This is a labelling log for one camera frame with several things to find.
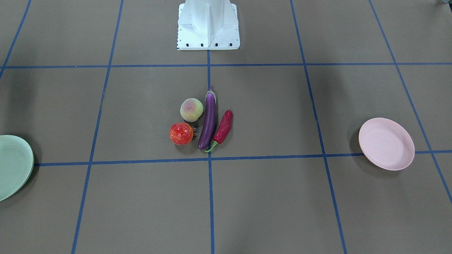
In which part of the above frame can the green and pink peach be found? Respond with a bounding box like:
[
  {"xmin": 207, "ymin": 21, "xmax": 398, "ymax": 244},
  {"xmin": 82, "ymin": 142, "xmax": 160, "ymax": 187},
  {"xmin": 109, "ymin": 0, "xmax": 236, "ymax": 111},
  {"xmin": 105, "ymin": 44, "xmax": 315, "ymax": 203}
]
[{"xmin": 180, "ymin": 98, "xmax": 204, "ymax": 122}]

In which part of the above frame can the light green plate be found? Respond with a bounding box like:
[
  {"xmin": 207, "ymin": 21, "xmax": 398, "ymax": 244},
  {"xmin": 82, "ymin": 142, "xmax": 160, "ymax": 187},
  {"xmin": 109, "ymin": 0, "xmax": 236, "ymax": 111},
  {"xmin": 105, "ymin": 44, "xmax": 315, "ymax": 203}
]
[{"xmin": 0, "ymin": 135, "xmax": 34, "ymax": 201}]

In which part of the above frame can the pink plate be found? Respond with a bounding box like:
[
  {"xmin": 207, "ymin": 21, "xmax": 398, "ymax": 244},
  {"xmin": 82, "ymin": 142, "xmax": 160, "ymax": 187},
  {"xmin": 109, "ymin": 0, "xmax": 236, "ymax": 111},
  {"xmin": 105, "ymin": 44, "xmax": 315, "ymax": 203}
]
[{"xmin": 358, "ymin": 117, "xmax": 415, "ymax": 171}]

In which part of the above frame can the purple eggplant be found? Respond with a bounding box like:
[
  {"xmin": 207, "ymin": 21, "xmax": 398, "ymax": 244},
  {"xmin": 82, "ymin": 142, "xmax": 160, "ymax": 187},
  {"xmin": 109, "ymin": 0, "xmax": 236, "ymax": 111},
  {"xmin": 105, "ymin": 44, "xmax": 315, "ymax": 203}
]
[{"xmin": 198, "ymin": 89, "xmax": 218, "ymax": 150}]

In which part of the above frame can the red chili pepper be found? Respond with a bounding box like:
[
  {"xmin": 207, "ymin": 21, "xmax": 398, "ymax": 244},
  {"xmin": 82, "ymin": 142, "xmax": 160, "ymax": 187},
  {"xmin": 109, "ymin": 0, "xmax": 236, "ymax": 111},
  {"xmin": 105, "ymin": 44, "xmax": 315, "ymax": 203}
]
[{"xmin": 205, "ymin": 110, "xmax": 233, "ymax": 153}]

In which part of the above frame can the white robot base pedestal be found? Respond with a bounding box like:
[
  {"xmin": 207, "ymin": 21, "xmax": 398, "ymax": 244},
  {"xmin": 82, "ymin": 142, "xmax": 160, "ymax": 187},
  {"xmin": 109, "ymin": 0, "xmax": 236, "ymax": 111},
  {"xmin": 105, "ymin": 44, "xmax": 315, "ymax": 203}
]
[{"xmin": 177, "ymin": 0, "xmax": 240, "ymax": 50}]

